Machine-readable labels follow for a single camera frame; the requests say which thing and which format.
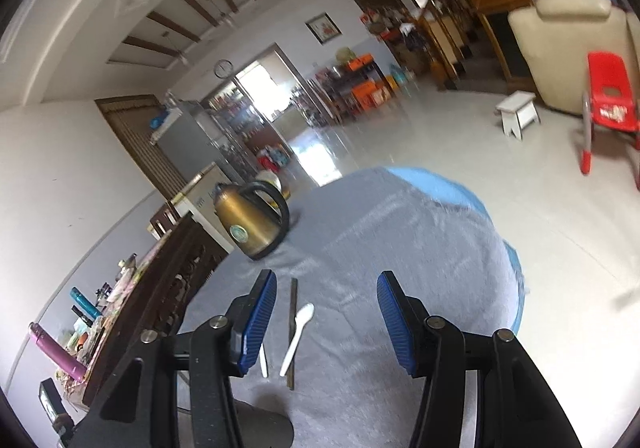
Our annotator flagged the grey table cloth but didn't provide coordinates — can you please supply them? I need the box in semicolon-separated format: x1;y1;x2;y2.
182;168;525;447

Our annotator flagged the gold electric kettle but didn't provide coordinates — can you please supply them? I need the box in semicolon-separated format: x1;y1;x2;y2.
213;179;291;261

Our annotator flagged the dark carved wooden sideboard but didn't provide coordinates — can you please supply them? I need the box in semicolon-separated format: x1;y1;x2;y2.
79;215;228;407

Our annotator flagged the round wall clock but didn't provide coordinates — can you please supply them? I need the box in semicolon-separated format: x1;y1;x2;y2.
214;60;234;79

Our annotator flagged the wooden chair back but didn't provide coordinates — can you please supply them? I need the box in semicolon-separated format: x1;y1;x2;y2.
148;202;180;240

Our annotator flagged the dark metal chopstick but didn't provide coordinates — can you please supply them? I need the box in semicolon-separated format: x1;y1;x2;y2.
286;278;298;392

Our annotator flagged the framed wall picture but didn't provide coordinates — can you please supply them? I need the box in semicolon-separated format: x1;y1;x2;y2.
305;13;342;45

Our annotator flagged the white plastic spoon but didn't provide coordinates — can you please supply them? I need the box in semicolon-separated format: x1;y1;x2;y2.
279;303;314;376
258;344;269;379

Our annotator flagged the blue under cloth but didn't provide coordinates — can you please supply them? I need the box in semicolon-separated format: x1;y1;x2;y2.
384;166;528;339

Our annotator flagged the orange crate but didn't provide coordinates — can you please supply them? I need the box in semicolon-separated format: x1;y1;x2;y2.
350;80;390;112

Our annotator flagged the grey refrigerator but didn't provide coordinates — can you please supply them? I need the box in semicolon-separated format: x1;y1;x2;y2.
150;99;252;184

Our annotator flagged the teal thermos bottle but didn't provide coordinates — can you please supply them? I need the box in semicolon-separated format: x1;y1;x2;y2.
70;287;102;320

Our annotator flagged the cream leather armchair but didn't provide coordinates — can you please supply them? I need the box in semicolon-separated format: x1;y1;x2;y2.
508;0;639;116

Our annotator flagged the small white stool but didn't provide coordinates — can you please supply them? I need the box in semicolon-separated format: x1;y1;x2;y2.
496;91;540;141

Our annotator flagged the black utensil holder cup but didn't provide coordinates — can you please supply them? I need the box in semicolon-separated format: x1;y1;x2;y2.
234;400;294;448

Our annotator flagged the purple thermos bottle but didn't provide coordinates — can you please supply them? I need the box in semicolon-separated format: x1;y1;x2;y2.
29;323;87;382

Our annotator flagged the red plastic child chair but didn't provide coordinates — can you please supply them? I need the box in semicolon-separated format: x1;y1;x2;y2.
580;51;639;175

